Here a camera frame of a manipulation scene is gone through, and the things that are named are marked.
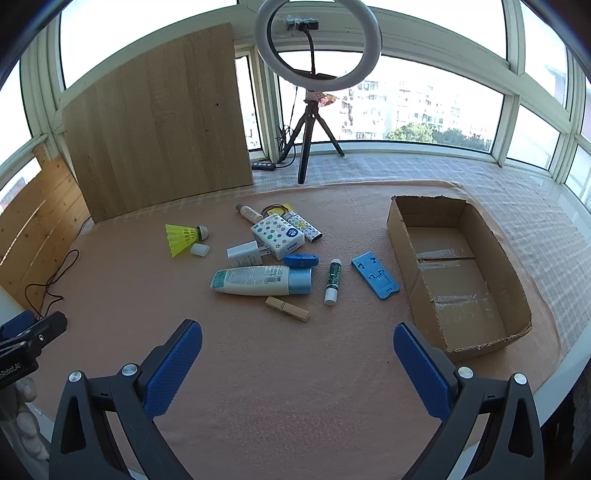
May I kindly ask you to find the blue plastic phone stand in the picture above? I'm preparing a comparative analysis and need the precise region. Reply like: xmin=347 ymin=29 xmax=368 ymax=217
xmin=351 ymin=251 xmax=400 ymax=300

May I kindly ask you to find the green white lip balm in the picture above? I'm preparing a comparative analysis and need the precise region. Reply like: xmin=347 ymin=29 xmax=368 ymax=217
xmin=324 ymin=258 xmax=342 ymax=306

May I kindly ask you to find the white blue-capped lotion bottle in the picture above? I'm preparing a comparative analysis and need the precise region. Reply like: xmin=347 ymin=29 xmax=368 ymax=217
xmin=211 ymin=265 xmax=312 ymax=296

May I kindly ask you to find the wooden clothespin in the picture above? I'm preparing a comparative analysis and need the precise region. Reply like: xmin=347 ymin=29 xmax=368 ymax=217
xmin=266 ymin=296 xmax=311 ymax=323

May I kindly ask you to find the white usb wall charger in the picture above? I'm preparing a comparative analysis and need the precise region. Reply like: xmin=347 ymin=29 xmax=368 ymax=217
xmin=226 ymin=241 xmax=270 ymax=268

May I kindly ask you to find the blue round tape measure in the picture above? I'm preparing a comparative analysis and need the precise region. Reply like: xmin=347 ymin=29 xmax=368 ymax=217
xmin=283 ymin=253 xmax=320 ymax=269

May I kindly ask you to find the patterned white lighter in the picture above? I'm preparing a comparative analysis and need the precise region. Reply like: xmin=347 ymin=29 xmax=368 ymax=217
xmin=283 ymin=211 xmax=322 ymax=242

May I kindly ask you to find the small pink lotion bottle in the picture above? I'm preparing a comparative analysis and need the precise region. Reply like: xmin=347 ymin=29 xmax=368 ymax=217
xmin=235 ymin=204 xmax=263 ymax=225

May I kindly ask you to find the white patterned tissue pack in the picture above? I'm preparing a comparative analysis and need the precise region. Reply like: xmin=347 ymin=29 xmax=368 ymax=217
xmin=250 ymin=214 xmax=305 ymax=261

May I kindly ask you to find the yellow black hair tie card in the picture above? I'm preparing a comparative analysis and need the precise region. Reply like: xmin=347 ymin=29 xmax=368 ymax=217
xmin=262 ymin=203 xmax=294 ymax=217

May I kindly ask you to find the white gloved left hand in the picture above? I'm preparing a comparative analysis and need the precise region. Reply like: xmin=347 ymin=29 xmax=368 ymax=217
xmin=1 ymin=377 xmax=49 ymax=461

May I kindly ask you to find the open cardboard box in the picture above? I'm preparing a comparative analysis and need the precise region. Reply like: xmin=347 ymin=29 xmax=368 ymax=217
xmin=387 ymin=196 xmax=532 ymax=361

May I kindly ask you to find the slatted pine wood panel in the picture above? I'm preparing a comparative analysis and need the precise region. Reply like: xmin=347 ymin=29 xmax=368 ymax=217
xmin=1 ymin=142 xmax=89 ymax=315

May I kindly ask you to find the small white plastic cap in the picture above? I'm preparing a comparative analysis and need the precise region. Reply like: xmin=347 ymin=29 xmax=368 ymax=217
xmin=189 ymin=243 xmax=211 ymax=257

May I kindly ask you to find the yellow plastic shuttlecock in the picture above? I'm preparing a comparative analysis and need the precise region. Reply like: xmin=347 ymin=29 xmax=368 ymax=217
xmin=165 ymin=224 xmax=209 ymax=257

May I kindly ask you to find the checkered grey white cloth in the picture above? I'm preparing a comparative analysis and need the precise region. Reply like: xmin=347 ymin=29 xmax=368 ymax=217
xmin=250 ymin=152 xmax=591 ymax=352

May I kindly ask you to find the large light wooden board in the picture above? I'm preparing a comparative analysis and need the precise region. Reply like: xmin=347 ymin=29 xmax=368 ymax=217
xmin=62 ymin=23 xmax=252 ymax=222

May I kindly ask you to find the black tripod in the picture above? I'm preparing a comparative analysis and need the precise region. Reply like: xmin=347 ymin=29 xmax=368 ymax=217
xmin=277 ymin=100 xmax=345 ymax=185

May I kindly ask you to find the black cable on floor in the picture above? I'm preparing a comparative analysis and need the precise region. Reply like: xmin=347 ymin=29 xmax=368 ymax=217
xmin=23 ymin=248 xmax=81 ymax=319

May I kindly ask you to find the black inline cable remote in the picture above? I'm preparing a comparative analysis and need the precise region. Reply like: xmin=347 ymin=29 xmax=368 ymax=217
xmin=250 ymin=161 xmax=276 ymax=171

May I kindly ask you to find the white ring light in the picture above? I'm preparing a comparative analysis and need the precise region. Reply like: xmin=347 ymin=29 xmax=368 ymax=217
xmin=253 ymin=0 xmax=384 ymax=92

